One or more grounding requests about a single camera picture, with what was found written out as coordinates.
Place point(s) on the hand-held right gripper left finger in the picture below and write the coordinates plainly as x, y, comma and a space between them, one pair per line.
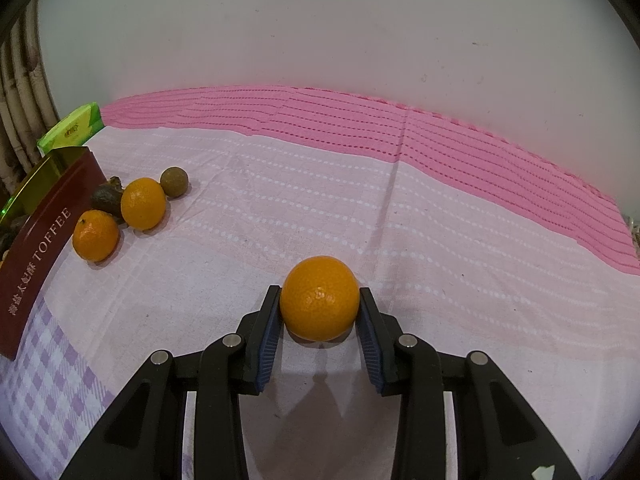
267, 345

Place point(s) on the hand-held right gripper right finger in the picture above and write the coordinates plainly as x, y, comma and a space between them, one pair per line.
372, 345

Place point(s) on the orange tangerine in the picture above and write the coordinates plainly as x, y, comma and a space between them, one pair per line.
320, 297
96, 235
142, 203

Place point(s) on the small brown longan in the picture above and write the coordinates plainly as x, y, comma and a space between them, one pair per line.
174, 181

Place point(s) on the dark red tin box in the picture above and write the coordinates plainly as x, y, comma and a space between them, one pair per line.
40, 260

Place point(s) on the purple checked bed sheet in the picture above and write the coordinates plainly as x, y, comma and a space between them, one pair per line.
300, 200

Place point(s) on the pink knitted blanket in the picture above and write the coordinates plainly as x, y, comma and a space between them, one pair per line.
350, 115

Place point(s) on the green tissue pack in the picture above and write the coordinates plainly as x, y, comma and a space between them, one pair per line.
70, 127

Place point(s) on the beige patterned curtain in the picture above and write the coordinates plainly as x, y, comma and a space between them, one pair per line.
25, 110

